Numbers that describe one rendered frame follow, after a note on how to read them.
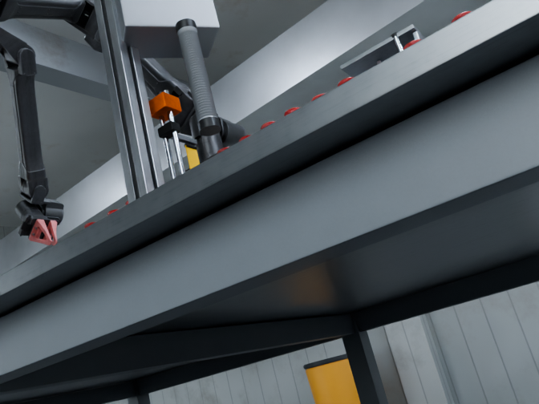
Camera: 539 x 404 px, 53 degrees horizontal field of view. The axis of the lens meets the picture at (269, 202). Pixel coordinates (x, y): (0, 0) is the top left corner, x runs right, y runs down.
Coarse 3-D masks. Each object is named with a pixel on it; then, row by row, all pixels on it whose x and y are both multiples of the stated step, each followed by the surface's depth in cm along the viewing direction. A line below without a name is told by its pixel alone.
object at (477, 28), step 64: (512, 0) 27; (384, 64) 31; (448, 64) 29; (512, 64) 31; (320, 128) 33; (384, 128) 35; (192, 192) 38; (512, 192) 62; (64, 256) 46; (384, 256) 82; (448, 256) 99; (512, 256) 125; (192, 320) 96; (256, 320) 121; (64, 384) 154
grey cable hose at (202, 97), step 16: (176, 32) 93; (192, 32) 92; (192, 48) 91; (192, 64) 90; (192, 80) 89; (208, 80) 90; (192, 96) 89; (208, 96) 88; (208, 112) 87; (208, 128) 87
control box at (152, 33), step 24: (120, 0) 92; (144, 0) 94; (168, 0) 95; (192, 0) 97; (120, 24) 94; (144, 24) 92; (168, 24) 93; (216, 24) 97; (144, 48) 97; (168, 48) 99
